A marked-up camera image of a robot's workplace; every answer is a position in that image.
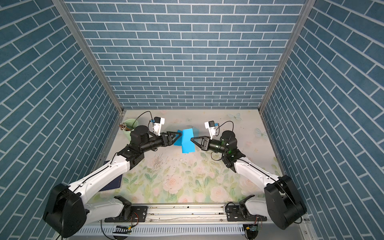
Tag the green pencil cup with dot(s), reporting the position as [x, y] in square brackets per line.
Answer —
[133, 124]

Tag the aluminium mounting rail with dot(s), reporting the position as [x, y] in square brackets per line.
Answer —
[163, 213]

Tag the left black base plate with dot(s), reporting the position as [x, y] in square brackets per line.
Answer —
[132, 214]

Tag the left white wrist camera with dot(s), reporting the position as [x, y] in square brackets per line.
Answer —
[157, 125]

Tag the blue paper sheet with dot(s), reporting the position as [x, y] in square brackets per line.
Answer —
[185, 141]

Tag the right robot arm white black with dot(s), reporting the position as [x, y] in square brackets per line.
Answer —
[283, 203]

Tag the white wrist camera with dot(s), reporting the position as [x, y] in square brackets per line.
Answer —
[213, 128]
[157, 125]

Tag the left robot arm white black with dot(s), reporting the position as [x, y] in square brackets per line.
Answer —
[68, 208]

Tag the dark blue notebook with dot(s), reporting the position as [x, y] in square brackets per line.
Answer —
[113, 185]

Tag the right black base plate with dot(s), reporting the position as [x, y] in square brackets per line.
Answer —
[236, 213]

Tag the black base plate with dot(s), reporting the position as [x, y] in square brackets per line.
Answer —
[132, 214]
[236, 213]

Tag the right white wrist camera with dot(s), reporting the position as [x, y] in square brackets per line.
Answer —
[213, 128]

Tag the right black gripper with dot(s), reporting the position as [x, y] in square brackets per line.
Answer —
[206, 145]

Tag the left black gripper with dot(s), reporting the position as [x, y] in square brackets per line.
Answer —
[166, 141]

